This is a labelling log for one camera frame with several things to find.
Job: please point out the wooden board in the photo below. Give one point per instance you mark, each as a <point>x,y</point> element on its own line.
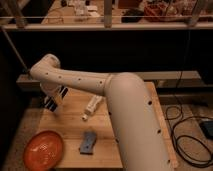
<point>69,124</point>

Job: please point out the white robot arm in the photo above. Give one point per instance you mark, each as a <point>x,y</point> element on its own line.
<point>135,124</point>

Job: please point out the white glue bottle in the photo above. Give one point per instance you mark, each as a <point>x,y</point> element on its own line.
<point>91,107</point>

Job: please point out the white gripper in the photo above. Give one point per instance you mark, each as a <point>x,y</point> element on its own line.
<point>52,90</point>

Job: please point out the orange bowl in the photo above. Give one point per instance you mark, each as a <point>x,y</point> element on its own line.
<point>44,151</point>

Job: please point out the wooden rail frame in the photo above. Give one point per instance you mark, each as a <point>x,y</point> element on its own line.
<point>73,15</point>

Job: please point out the grey blue eraser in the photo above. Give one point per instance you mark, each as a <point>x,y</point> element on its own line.
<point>89,140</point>

